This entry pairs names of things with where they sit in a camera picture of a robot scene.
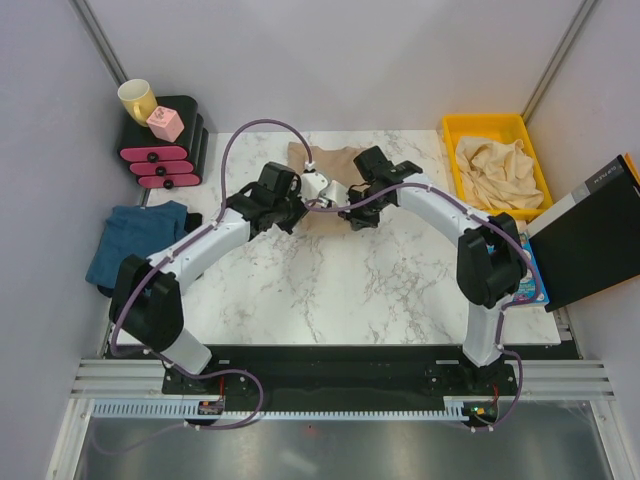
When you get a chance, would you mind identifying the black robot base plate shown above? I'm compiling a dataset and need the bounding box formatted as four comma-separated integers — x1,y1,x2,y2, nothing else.
162,345,517,413

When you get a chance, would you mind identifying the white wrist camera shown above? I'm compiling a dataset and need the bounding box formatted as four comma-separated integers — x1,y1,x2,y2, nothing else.
319,180,349,209
300,170,331,202

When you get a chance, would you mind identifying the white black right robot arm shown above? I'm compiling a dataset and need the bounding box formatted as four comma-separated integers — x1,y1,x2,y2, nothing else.
339,147,527,394

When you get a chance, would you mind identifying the yellow plastic bin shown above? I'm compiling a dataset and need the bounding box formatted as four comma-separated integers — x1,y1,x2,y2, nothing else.
442,114,553,221

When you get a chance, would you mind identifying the cream yellow t shirt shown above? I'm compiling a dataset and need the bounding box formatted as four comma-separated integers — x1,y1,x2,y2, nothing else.
455,136,544,210

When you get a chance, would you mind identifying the tan beige t shirt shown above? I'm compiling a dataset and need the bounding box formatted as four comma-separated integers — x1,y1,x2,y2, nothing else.
287,142,364,236

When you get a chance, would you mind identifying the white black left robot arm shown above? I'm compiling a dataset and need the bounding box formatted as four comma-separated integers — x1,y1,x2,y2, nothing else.
109,162,326,393

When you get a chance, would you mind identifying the black pink drawer unit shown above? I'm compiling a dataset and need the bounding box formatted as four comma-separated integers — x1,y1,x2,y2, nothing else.
116,95,209,190

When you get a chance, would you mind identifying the left aluminium corner post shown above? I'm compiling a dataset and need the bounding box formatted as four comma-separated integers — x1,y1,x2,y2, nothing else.
69,0,128,85

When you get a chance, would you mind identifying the black clip file binder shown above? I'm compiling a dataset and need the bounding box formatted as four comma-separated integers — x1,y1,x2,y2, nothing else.
527,154,639,312

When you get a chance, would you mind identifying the white slotted cable duct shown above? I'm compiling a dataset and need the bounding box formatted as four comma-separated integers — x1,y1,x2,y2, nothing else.
91,398,478,421

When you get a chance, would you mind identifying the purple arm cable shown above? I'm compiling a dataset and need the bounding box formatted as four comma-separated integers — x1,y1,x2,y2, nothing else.
303,184,536,432
89,119,316,455

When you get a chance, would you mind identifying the pink cube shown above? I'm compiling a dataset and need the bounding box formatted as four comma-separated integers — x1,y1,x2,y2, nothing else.
146,106,184,143

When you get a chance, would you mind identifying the blue folded t shirt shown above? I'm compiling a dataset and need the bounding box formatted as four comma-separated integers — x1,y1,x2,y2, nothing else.
85,201,188,289

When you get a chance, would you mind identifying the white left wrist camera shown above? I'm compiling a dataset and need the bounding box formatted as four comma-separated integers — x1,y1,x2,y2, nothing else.
300,170,331,202

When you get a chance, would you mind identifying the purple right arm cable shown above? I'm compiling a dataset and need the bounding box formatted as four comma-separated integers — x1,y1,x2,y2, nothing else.
303,184,536,432

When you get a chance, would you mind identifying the aluminium corner post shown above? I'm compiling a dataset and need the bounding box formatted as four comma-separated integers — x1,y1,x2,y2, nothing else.
521,0,601,125
69,0,128,85

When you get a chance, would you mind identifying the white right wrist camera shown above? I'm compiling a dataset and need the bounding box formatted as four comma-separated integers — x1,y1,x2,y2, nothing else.
319,180,349,209

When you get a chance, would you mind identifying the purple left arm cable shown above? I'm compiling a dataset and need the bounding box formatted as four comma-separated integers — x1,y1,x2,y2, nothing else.
89,119,316,455

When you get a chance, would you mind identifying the aluminium frame rail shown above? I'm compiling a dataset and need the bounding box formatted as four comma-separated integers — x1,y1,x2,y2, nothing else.
71,360,614,400

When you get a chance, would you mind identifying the blue white booklet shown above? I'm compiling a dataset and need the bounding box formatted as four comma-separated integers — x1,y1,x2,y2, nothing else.
513,232,549,306

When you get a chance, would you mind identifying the yellow mug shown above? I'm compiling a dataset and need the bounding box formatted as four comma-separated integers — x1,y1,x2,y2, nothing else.
117,79,158,127

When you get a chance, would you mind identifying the right aluminium corner post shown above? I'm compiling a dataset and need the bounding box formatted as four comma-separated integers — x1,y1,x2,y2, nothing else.
521,0,601,125

